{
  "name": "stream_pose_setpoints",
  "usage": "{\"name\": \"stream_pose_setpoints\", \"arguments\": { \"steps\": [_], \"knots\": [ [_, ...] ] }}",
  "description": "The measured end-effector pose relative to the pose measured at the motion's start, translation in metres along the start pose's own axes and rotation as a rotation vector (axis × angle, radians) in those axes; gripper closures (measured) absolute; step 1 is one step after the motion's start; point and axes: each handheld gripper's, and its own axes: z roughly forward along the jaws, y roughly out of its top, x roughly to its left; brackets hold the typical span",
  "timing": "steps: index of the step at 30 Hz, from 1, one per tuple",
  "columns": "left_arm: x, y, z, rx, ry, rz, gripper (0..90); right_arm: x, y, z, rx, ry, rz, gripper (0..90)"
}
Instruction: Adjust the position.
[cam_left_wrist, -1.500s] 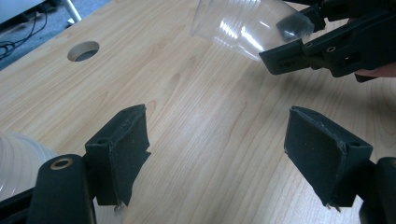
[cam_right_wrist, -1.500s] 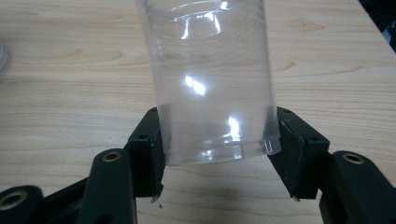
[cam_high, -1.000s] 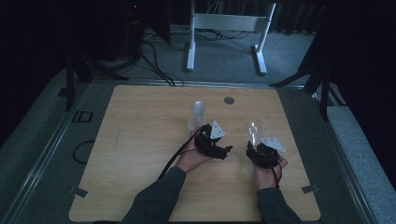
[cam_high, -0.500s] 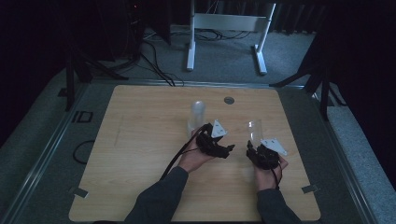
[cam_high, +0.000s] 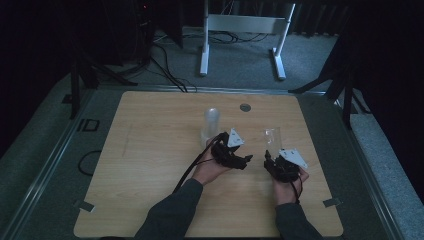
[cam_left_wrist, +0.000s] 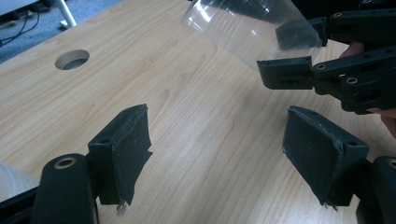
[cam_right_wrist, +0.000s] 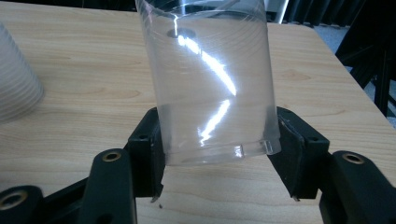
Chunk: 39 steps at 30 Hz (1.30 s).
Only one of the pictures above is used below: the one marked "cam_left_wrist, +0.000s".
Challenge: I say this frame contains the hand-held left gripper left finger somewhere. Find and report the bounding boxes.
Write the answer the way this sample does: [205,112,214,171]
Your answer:
[87,104,154,216]

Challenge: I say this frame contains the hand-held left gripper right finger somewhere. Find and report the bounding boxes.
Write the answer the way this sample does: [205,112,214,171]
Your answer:
[282,105,372,212]

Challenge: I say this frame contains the transparent drinking cup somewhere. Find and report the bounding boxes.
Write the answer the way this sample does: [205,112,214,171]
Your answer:
[180,0,323,72]

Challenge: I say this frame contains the white metal desk frame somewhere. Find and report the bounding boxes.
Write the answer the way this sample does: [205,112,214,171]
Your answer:
[0,0,78,30]

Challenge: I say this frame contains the black floor cables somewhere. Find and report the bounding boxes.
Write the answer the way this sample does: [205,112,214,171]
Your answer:
[0,8,41,49]

